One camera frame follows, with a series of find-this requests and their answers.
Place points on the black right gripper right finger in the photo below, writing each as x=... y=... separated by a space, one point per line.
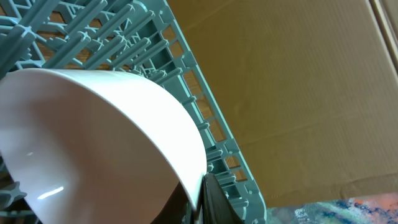
x=216 y=207

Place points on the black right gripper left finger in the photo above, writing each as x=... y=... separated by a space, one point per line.
x=177 y=209

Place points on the white pink bowl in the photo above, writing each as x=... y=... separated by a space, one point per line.
x=90 y=146

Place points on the grey plastic dish rack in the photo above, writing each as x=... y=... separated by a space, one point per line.
x=141 y=37

